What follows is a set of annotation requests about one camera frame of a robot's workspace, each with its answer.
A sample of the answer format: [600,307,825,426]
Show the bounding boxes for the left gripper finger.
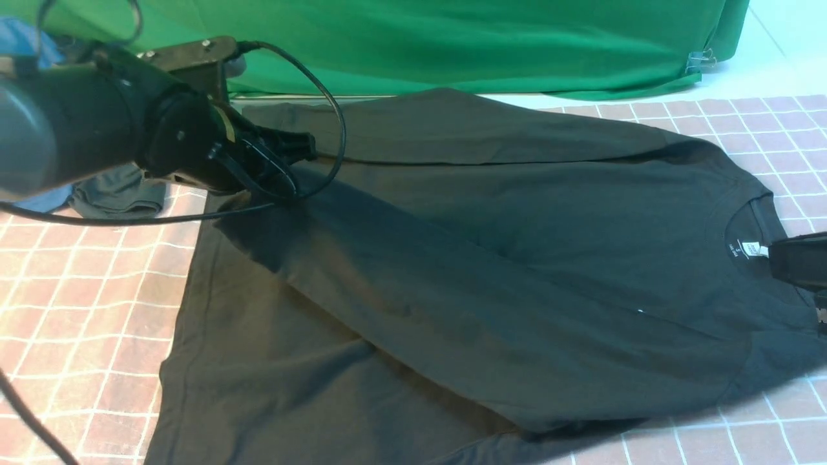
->
[243,151,299,200]
[257,129,318,163]

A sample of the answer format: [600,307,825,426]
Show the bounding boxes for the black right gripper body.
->
[768,234,826,288]

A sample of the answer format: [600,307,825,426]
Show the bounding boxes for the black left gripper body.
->
[143,92,247,194]

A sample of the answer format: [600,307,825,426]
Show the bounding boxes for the dark gray long-sleeve shirt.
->
[145,89,825,464]

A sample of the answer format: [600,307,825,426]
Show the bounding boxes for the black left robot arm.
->
[1,36,317,202]

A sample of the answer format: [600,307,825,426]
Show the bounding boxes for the dark gray crumpled garment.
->
[68,165,168,220]

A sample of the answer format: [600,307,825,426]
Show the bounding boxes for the blue garment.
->
[1,17,73,214]

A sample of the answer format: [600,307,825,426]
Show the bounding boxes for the pink checkered tablecloth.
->
[1,95,825,464]

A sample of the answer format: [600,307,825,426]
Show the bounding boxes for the green backdrop cloth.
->
[0,0,750,104]

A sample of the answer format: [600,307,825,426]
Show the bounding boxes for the metal binder clip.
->
[685,49,718,74]

